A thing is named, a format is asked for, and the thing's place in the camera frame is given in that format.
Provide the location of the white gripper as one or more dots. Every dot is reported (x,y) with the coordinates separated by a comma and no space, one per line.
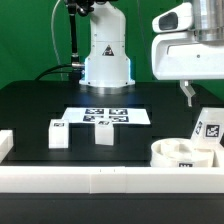
(189,44)

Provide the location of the white round stool seat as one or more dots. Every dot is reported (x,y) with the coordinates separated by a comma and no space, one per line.
(178,152)

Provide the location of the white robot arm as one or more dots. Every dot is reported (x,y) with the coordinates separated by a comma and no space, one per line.
(107,68)

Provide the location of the white marker sheet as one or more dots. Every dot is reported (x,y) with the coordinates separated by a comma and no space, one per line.
(116,115)

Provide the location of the white left fence bar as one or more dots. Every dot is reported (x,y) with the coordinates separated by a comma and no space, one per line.
(6,143)

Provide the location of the white front fence bar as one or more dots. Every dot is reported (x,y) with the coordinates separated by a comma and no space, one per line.
(95,180)

